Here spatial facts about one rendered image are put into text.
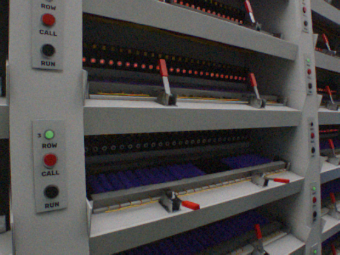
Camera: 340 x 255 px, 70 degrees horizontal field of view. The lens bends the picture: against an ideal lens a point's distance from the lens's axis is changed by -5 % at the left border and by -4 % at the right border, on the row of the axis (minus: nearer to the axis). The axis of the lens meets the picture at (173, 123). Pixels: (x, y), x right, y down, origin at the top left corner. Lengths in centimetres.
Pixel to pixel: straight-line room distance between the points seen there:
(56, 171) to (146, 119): 16
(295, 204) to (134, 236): 53
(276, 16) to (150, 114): 59
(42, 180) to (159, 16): 33
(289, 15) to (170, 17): 46
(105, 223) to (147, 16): 36
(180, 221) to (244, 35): 43
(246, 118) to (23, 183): 45
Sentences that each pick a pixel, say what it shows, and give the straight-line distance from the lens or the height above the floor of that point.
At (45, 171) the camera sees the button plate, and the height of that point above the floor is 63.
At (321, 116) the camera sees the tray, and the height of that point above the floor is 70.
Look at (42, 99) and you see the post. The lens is 37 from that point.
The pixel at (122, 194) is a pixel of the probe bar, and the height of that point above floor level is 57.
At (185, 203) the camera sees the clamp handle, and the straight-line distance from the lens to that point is 44.
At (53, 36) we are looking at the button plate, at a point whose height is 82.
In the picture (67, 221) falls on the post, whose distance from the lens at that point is 39.
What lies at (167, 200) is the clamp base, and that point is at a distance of 47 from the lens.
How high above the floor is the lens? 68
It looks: 1 degrees up
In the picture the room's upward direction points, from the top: 2 degrees counter-clockwise
